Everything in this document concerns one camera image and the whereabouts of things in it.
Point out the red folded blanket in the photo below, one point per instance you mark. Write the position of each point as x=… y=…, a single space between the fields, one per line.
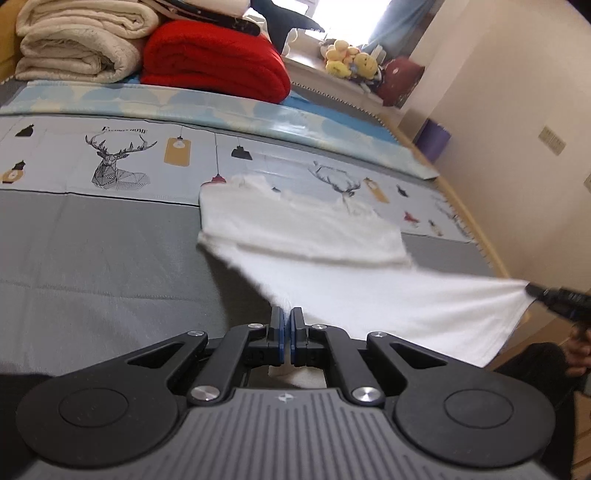
x=217 y=60

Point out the wall socket panel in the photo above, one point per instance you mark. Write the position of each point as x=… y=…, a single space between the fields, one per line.
x=551 y=140

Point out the person's right hand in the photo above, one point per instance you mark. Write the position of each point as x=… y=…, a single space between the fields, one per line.
x=581 y=344

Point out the yellow and blue plush toy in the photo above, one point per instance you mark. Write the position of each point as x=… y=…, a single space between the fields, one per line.
x=367 y=65

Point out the cream folded blanket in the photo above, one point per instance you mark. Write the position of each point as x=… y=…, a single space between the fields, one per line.
x=87 y=18

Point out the wooden headboard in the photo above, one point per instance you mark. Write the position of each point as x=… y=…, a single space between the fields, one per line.
x=7 y=64

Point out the window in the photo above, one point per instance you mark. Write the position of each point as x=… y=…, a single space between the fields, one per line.
x=337 y=16

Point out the wooden bed rail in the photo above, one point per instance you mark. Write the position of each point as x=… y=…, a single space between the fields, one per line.
x=475 y=217

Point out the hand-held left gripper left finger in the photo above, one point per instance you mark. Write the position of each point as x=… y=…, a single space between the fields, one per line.
x=277 y=337

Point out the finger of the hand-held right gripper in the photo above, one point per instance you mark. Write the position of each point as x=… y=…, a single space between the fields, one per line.
x=558 y=300

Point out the purple bin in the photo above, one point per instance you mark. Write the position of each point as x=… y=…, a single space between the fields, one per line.
x=434 y=141

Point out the dark teal shark plush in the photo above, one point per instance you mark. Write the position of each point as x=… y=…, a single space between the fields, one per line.
x=277 y=18

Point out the white towel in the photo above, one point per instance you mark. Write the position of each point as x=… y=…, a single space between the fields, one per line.
x=323 y=230

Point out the light blue patterned blanket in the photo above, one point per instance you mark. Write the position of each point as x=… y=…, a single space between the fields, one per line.
x=207 y=104

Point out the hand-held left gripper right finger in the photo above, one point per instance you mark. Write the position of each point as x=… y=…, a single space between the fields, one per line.
x=295 y=337

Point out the dark red cushion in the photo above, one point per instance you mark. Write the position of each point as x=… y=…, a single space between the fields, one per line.
x=401 y=81

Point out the beige fleece folded blanket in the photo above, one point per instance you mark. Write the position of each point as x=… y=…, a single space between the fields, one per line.
x=74 y=57

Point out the deer printed bed sheet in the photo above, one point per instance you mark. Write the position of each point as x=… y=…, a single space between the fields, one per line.
x=55 y=157

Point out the blue curtain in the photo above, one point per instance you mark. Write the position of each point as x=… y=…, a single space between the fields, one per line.
x=397 y=23

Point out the person's dark clothing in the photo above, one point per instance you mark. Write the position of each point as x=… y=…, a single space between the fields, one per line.
x=531 y=374

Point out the white plush toy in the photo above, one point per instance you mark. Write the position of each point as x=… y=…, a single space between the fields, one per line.
x=289 y=44

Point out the bright blue mat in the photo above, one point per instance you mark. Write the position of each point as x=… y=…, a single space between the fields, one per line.
x=304 y=105

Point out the yellow duck plush toy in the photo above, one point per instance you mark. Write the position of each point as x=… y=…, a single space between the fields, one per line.
x=339 y=57

